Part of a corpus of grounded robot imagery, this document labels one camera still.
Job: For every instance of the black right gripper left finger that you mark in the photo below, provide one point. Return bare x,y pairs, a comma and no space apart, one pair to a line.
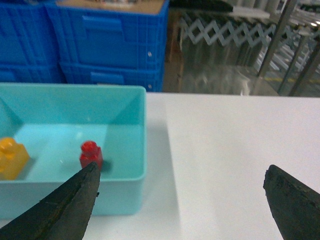
63,214

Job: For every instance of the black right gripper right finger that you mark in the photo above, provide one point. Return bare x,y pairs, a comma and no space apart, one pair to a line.
294,206

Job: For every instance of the red toy block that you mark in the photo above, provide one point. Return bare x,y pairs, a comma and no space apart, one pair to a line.
91,152

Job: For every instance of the yellow toy block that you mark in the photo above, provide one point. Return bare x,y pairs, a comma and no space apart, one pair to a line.
13,158

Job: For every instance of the light teal plastic box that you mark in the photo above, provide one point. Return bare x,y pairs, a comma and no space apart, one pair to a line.
53,120

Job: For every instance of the expandable roller conveyor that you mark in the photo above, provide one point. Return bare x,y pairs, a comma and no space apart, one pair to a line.
254,32

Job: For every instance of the blue crate lower stacked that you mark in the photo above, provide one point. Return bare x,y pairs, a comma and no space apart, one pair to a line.
76,73

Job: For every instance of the blue crate stacked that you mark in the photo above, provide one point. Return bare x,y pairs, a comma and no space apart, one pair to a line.
129,39
76,73

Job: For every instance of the blue crate stack left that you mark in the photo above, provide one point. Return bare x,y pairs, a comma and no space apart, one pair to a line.
29,51

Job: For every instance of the blue crate upper stacked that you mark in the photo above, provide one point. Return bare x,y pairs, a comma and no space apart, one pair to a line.
129,39

